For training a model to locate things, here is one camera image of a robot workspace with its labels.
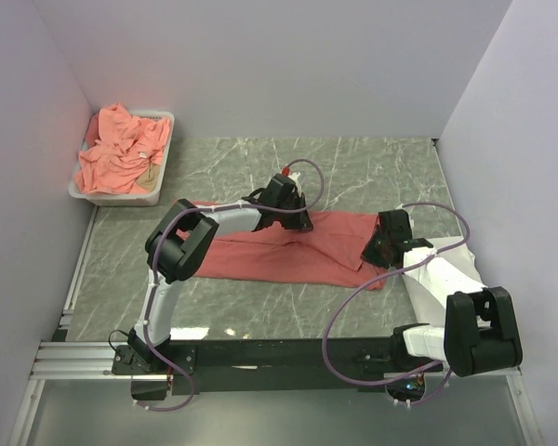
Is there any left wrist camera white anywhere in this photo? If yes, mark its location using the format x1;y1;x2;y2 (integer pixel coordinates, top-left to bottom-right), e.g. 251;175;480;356
281;166;304;187

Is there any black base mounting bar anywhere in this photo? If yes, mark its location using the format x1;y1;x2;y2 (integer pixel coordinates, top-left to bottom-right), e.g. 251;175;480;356
112;336;431;400

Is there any red t-shirt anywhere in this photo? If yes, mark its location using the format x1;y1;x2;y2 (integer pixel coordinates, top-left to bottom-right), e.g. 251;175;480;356
195;211;385;288

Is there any white plastic laundry basket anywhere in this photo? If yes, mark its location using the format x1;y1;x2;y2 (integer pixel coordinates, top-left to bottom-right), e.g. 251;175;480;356
68;109;175;206

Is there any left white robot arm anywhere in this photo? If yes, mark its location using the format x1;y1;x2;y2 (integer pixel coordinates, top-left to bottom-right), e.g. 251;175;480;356
127;168;312;374

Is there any salmon pink t-shirt pile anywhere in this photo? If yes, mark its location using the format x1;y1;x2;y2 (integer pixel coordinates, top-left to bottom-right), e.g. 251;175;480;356
73;102;172;195

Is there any tan t-shirt in basket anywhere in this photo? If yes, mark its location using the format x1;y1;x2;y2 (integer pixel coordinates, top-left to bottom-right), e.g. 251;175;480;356
134;163;161;194

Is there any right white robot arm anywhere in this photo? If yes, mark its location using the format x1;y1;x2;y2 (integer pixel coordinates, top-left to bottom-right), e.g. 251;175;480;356
362;209;523;377

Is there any aluminium rail frame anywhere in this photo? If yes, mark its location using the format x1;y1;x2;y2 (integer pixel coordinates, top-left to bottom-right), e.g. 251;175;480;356
8;296;540;446

